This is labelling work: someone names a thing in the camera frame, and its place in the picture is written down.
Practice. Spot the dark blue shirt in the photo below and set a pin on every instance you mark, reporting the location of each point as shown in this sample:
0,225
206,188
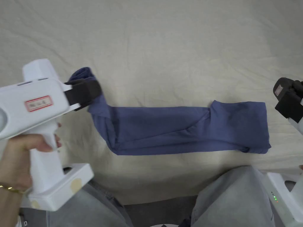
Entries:
165,130

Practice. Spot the person's left hand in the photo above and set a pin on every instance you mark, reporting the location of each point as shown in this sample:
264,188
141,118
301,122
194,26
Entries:
16,160

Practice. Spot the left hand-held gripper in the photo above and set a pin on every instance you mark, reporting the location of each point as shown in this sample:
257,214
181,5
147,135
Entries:
35,101

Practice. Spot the bed with beige sheet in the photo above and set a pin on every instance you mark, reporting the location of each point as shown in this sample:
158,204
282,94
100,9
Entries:
153,47

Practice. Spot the person's legs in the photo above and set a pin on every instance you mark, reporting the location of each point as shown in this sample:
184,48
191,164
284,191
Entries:
227,198

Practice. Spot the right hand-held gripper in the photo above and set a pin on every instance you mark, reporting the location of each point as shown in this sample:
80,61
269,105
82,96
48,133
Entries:
287,104

